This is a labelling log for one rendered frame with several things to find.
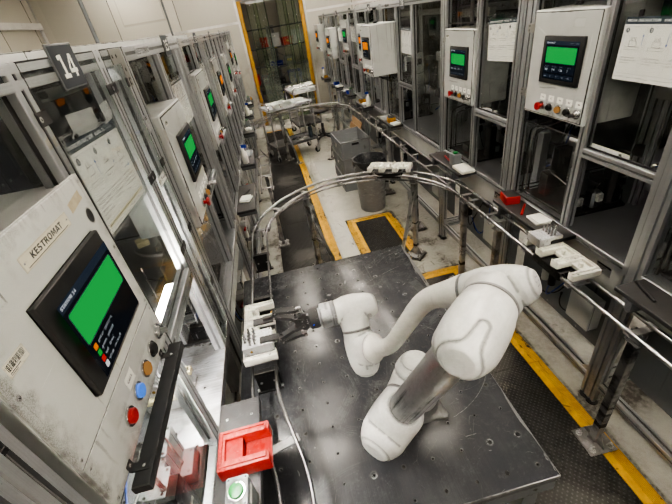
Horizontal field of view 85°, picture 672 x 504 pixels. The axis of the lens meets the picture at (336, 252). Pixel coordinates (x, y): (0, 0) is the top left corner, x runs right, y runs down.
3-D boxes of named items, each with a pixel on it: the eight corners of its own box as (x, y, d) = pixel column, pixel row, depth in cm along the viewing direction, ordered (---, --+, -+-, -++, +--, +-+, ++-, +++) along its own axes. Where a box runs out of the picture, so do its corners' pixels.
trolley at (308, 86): (327, 133, 746) (319, 82, 693) (300, 140, 734) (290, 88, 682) (316, 125, 815) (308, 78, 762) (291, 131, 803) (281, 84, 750)
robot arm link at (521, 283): (464, 259, 99) (444, 288, 90) (533, 244, 85) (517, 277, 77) (486, 298, 102) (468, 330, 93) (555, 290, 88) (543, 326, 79)
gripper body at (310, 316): (320, 318, 137) (295, 324, 136) (316, 301, 132) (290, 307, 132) (323, 331, 131) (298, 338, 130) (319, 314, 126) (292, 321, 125)
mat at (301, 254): (347, 271, 342) (347, 270, 341) (285, 286, 337) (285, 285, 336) (291, 127, 831) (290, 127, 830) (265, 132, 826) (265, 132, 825)
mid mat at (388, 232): (424, 255, 345) (424, 254, 344) (368, 269, 340) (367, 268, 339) (390, 211, 428) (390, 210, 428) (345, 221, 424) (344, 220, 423)
